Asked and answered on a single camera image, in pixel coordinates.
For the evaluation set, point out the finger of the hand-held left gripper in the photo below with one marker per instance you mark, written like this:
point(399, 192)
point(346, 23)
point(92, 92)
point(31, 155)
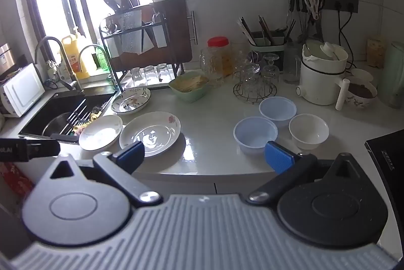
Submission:
point(44, 148)

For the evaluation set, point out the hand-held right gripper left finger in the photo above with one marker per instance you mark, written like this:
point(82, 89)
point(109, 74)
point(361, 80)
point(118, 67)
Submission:
point(132, 157)

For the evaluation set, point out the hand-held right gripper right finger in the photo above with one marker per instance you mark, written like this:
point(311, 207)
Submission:
point(278, 158)

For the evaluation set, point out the translucent plastic bowl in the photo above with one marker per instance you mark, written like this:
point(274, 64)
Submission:
point(252, 137)
point(277, 109)

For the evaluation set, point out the large white flower plate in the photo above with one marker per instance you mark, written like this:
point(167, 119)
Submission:
point(157, 131)

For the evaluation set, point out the small plain white plate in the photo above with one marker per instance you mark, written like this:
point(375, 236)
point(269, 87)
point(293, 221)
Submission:
point(101, 134)

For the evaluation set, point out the squirrel patterned plate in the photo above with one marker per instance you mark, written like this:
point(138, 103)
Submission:
point(131, 102)

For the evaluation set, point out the black pan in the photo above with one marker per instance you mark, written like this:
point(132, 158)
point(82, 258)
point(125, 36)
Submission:
point(53, 128)

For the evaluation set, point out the red patterned cloth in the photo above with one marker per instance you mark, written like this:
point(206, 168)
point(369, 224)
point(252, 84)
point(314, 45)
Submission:
point(12, 181)

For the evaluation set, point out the black kitchen sink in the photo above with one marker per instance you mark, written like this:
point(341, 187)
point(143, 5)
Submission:
point(47, 109)

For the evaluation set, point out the white ceramic bowl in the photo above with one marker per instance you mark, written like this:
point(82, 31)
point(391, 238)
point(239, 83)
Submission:
point(307, 131)

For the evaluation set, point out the bundle of black chopsticks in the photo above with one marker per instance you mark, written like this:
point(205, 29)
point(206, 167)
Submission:
point(75, 117)

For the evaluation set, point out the white countertop appliance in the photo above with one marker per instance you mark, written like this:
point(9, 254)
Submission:
point(22, 90)

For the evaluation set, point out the white drain tray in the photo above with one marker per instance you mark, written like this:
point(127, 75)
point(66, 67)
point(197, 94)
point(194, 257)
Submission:
point(126, 85)

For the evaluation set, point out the small clear tumbler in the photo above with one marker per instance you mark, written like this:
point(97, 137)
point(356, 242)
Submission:
point(150, 74)
point(135, 76)
point(164, 72)

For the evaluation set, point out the green plastic basket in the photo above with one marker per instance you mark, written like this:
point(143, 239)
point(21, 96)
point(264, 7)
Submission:
point(189, 94)

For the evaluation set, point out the clear drinking glass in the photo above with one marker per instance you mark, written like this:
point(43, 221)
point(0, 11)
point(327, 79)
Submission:
point(270, 69)
point(250, 77)

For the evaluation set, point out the white electric cooker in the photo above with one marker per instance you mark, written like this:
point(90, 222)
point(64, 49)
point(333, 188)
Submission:
point(318, 80)

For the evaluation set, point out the clear glass pitcher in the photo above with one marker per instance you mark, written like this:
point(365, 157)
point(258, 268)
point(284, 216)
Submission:
point(291, 64)

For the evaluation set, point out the bundle of dry noodles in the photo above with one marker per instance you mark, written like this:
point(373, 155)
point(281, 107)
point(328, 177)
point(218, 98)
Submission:
point(191, 82)

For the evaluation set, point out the metal canister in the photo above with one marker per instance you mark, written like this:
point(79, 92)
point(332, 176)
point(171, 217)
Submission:
point(5, 55)

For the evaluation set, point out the yellow detergent bottle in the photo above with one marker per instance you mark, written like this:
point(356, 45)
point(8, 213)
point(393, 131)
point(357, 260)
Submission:
point(74, 52)

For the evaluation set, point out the green bottle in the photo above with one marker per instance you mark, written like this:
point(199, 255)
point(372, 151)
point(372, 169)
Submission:
point(101, 60)

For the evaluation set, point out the dark tall faucet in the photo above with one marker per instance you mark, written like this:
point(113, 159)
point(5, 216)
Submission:
point(42, 44)

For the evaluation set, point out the green chopstick holder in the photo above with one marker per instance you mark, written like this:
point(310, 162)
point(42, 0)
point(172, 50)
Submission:
point(268, 52)

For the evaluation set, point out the patterned bowl with dark contents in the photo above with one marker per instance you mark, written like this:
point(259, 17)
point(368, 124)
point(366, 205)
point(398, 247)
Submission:
point(363, 93)

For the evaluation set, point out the black cooktop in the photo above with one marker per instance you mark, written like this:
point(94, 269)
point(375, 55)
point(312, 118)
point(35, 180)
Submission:
point(388, 159)

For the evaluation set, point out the chrome faucet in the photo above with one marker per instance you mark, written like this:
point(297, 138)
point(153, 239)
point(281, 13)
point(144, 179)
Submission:
point(94, 47)

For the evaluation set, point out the glass jar with red lid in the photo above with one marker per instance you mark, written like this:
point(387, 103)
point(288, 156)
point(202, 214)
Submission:
point(219, 58)

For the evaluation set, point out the small white bowl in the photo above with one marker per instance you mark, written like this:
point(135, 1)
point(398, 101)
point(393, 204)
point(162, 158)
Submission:
point(363, 74)

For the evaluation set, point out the translucent textured cutting board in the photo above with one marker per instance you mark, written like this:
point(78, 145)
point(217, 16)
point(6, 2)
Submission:
point(131, 33)

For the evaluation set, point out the dark wooden cutting board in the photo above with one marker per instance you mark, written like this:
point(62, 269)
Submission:
point(176, 36)

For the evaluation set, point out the bunch of chopsticks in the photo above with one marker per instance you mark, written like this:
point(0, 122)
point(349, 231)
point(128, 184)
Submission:
point(263, 28)

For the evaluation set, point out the pale green container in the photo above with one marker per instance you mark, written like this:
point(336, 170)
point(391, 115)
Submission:
point(393, 74)

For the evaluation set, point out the brown packet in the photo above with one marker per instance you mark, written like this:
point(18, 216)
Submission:
point(376, 50)

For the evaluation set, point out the kitchen scissors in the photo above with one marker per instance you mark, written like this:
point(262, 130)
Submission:
point(313, 3)

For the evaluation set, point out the black power strip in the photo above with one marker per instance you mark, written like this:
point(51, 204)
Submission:
point(342, 1)

